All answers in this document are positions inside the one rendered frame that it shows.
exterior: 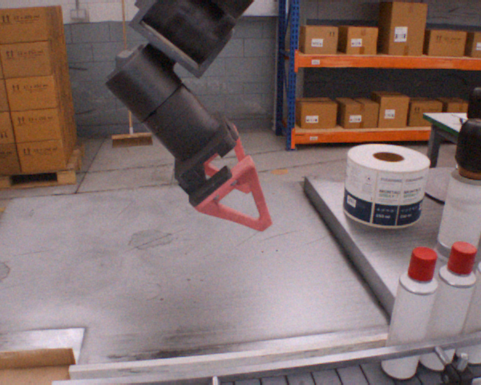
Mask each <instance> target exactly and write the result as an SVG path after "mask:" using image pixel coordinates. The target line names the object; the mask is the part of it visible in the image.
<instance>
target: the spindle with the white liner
mask: <svg viewBox="0 0 481 385"><path fill-rule="evenodd" d="M457 142H458V144H457V148H456V152H455V161H456V163H457V165H458V166H459V169H457V170H454V171H452V172H451V174H450V184H449V187H448V190H447V198H446V202H445V206H444V210H443V218H442V221H441V225H440V230H439V235H438V237H437V239H438V244H437V245H436V246H435V249H434V251H435V252H436V253H437V255H438V258H440V259H441V260H443V261H445V262H447V263H448V262H449V258H450V255H451V247H452V245H453V244H454V243H455V242H457V241H464V242H467V243H470V244H471V245H473V246H474V247H475V248H476V249H478V247H479V239H480V236H481V119H480V118H474V119H468V120H466V121H465V122H464V123H463V126H462V127H461V128H460V130H459V137H458V140H457Z"/></svg>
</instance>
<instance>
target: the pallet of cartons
mask: <svg viewBox="0 0 481 385"><path fill-rule="evenodd" d="M64 32H65V31H64V26H63V12H62V7H61V5H59V6H33V7H21V8H10V9H0V191H5V190H15V189H25V188H45V187H55V186H64V185H75V182H76V175H75V174H76V171H81V167H82V165H83V164H82V160H81V157H85V147H84V144H83V140H77V133H76V127H75V121H74V119H73V116H74V115H75V110H74V105H73V100H72V95H71V81H70V76H69V71H68V66H69V65H68V62H67V61H68V59H67V51H66V48H67V46H66V40H65V35H64ZM51 172H57V174H58V175H57V176H58V179H57V180H38V181H33V182H28V183H18V184H14V181H13V177H12V176H13V175H26V174H40V173H51Z"/></svg>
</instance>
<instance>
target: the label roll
mask: <svg viewBox="0 0 481 385"><path fill-rule="evenodd" d="M429 166H430V161H429V159H428V158H427V157H426V156H424V155H423V154H421V153H419V152H416V151H413V150H412V149H409V148H403V147H399V146H393V145H383V144H372V145H368V144H363V145H359V146H356V147H354V148H352V149H351V150H350V151H349V153H348V160H347V169H346V184H345V193H343V202H342V208H343V210H345V213H346V214H347V215H348V216H349V217H351V218H353V219H354V220H356V221H359V222H361V223H363V224H366V225H372V226H373V227H374V226H377V228H379V227H382V228H383V229H384V228H402V227H407V226H410V225H413V224H415V223H416V222H418V220H419V218H420V214H421V210H422V201H423V197H424V192H425V188H426V179H427V175H428V171H429Z"/></svg>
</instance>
